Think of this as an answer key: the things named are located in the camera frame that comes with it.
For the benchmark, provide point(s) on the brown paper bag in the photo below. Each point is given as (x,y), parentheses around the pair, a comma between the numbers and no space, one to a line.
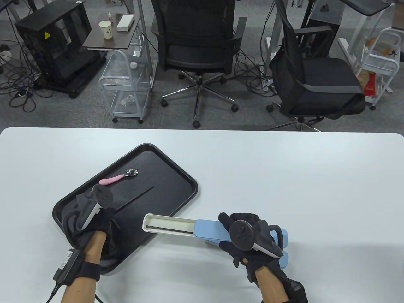
(363,79)

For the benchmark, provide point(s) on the black plastic tray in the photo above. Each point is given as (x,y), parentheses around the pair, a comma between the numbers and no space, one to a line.
(170,176)

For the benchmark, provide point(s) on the black office chair grey armrests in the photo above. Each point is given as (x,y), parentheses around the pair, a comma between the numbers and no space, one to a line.
(322,79)

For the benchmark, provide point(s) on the dark grey desktop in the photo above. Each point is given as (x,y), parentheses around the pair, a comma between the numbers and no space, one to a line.
(369,8)

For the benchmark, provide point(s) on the white metal basket cart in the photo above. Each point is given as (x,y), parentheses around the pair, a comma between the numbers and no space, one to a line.
(380,67)

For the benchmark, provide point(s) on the person's left hand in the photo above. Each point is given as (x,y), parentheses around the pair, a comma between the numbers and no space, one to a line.
(105,222)

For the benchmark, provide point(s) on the grey black computer tower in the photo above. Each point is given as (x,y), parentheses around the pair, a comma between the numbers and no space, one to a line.
(329,15)

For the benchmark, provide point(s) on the clear plastic bag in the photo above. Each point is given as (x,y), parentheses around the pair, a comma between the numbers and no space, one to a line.
(127,101)

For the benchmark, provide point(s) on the white floor power strip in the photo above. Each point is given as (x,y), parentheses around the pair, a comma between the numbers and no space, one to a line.
(266,83)

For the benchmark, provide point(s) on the black white handheld controller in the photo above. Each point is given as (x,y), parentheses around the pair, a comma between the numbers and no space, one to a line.
(241,235)
(102,195)

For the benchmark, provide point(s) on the black mesh office chair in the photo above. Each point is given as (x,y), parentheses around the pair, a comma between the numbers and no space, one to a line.
(195,53)

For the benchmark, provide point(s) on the person's left forearm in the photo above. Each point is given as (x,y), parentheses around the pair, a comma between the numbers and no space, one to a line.
(79,290)

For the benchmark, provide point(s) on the black computer case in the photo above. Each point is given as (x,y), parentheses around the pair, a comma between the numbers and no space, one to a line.
(63,53)

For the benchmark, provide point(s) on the red packet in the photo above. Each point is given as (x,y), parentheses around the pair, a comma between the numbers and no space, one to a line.
(370,85)

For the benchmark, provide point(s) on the blue lunch box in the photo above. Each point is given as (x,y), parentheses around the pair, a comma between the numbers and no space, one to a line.
(208,228)
(285,260)

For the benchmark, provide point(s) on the black wrist camera unit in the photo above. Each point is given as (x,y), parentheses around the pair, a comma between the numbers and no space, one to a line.
(298,290)
(74,266)

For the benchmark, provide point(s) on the small dropper bottle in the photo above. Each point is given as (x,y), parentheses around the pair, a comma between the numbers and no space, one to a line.
(110,18)

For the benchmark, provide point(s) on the white desk frame foot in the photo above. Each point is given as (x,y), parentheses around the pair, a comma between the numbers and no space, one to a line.
(344,45)

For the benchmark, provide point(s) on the brown top side table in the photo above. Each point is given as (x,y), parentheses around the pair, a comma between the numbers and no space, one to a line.
(110,38)

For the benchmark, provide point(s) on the white rectangular box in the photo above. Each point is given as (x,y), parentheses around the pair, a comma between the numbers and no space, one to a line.
(125,23)

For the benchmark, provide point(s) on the person's right hand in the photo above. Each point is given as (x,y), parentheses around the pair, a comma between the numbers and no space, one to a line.
(243,216)

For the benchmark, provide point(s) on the white paper cup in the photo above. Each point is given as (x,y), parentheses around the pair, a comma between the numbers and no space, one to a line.
(105,30)

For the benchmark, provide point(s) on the person's right forearm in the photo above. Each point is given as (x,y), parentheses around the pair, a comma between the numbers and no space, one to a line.
(271,285)

